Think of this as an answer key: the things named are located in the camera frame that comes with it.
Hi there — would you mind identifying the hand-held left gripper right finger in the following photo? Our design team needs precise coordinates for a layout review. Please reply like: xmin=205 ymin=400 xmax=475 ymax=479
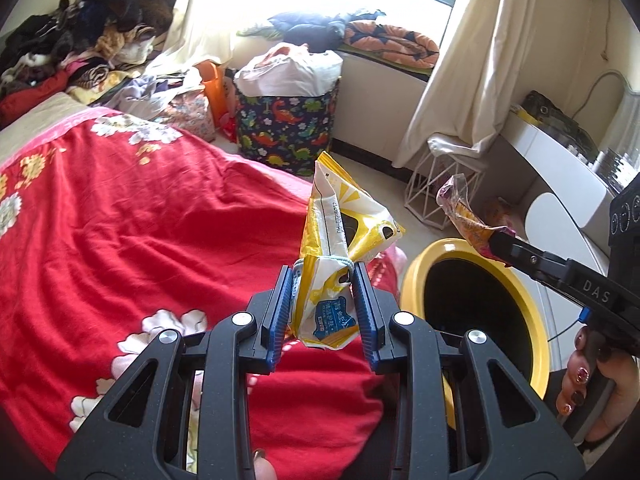
xmin=351 ymin=261 xmax=587 ymax=480

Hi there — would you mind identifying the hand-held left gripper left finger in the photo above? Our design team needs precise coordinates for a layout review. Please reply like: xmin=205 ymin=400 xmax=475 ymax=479
xmin=55 ymin=265 xmax=297 ymax=480

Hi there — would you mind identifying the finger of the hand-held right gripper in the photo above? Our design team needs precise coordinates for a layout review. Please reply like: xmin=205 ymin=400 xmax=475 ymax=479
xmin=487 ymin=231 xmax=572 ymax=294

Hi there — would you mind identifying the yellow rimmed black bin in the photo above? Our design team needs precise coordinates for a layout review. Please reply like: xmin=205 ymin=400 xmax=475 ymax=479
xmin=400 ymin=238 xmax=551 ymax=431

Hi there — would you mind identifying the purple candy wrapper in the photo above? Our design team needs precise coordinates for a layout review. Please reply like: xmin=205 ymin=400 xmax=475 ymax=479
xmin=436 ymin=174 xmax=516 ymax=263

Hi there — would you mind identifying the yellow white snack bag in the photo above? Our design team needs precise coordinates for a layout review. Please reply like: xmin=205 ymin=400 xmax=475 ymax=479
xmin=291 ymin=151 xmax=407 ymax=351

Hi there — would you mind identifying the person's right hand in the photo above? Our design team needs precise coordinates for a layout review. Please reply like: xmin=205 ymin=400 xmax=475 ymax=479
xmin=560 ymin=327 xmax=640 ymax=443

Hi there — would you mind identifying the person's left hand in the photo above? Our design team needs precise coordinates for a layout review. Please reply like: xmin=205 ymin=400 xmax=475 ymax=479
xmin=252 ymin=449 xmax=279 ymax=480

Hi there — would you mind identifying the white drawer cabinet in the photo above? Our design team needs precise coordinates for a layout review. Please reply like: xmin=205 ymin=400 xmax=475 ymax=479
xmin=525 ymin=192 xmax=616 ymax=341

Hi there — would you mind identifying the white dressing table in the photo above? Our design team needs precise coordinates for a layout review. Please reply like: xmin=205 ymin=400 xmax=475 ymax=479
xmin=500 ymin=110 xmax=626 ymax=226

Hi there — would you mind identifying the clear acrylic organiser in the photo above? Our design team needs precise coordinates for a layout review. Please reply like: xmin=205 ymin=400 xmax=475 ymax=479
xmin=592 ymin=147 xmax=638 ymax=193

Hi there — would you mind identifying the yellow box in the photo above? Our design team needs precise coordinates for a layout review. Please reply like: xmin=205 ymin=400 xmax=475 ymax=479
xmin=510 ymin=105 xmax=543 ymax=126

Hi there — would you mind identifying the dark camouflage bag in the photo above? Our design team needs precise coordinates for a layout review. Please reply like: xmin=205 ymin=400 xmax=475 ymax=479
xmin=520 ymin=90 xmax=598 ymax=148

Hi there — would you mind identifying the red floral blanket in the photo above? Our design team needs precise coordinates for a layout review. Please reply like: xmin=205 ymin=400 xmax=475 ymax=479
xmin=0 ymin=105 xmax=408 ymax=473

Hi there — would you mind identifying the wavy edged mirror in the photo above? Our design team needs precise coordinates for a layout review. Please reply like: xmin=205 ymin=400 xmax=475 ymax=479
xmin=597 ymin=67 xmax=640 ymax=161

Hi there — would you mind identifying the dinosaur print fabric basket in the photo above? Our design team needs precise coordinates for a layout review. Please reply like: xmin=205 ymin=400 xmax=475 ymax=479
xmin=234 ymin=77 xmax=341 ymax=178

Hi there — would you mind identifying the cream curtain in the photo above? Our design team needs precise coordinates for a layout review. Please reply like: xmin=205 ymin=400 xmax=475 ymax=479
xmin=145 ymin=0 xmax=281 ymax=68
xmin=392 ymin=0 xmax=543 ymax=171

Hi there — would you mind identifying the pink floral fabric bag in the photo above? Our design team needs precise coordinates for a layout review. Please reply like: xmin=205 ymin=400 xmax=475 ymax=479
xmin=167 ymin=90 xmax=218 ymax=143

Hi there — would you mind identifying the white plastic liner bag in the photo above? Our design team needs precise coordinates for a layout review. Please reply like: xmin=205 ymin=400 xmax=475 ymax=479
xmin=234 ymin=42 xmax=345 ymax=97

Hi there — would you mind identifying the bright orange bag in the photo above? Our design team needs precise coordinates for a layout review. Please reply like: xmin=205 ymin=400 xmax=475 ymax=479
xmin=192 ymin=60 xmax=228 ymax=121

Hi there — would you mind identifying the orange star print quilt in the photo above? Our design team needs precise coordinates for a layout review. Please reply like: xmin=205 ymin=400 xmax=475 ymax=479
xmin=342 ymin=19 xmax=441 ymax=71

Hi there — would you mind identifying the pale lavender shirt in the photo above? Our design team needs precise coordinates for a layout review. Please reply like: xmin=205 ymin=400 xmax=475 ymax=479
xmin=107 ymin=75 xmax=173 ymax=116

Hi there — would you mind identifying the pale orange plastic bag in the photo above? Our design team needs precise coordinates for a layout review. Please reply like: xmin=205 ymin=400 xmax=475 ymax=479
xmin=265 ymin=41 xmax=308 ymax=63

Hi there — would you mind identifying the pale crumpled cloth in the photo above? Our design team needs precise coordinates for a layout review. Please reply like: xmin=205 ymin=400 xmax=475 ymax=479
xmin=235 ymin=22 xmax=281 ymax=41

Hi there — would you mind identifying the dark puffer jacket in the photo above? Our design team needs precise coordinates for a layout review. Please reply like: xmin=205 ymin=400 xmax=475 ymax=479
xmin=267 ymin=10 xmax=386 ymax=53

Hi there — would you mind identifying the beige bed sheet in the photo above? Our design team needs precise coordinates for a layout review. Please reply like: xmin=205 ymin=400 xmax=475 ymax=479
xmin=0 ymin=92 xmax=91 ymax=166

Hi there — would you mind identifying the dark red folded garment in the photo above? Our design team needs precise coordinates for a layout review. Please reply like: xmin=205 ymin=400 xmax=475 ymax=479
xmin=0 ymin=67 xmax=71 ymax=128

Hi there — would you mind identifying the pile of dark clothes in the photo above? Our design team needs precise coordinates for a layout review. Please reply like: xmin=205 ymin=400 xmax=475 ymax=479
xmin=0 ymin=0 xmax=176 ymax=92

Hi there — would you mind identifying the white wire stool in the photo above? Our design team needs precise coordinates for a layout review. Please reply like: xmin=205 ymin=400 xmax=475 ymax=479
xmin=404 ymin=132 xmax=493 ymax=231

